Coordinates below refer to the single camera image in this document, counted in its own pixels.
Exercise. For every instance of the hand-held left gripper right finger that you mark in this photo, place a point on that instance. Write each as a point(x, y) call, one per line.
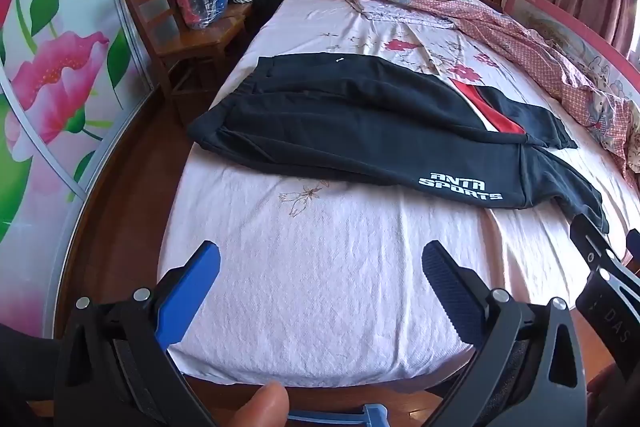
point(450, 292)

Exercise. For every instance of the wooden chair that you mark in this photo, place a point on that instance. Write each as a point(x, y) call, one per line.
point(200, 39)

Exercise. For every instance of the black pants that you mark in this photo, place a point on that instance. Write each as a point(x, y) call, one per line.
point(325, 132)

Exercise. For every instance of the pink checkered quilt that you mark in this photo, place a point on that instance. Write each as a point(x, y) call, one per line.
point(500, 27)

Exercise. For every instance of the bed with pink floral sheet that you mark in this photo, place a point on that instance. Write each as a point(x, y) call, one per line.
point(325, 282)

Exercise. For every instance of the pink bed rail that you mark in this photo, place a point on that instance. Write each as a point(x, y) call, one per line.
point(530, 4)

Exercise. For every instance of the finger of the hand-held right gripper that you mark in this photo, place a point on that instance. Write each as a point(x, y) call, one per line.
point(592, 242)

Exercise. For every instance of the person's left hand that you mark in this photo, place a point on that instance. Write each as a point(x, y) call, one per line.
point(262, 407)

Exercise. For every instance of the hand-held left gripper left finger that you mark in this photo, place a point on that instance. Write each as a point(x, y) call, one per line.
point(187, 292)

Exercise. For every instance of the floral wardrobe door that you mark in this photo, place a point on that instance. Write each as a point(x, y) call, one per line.
point(60, 72)

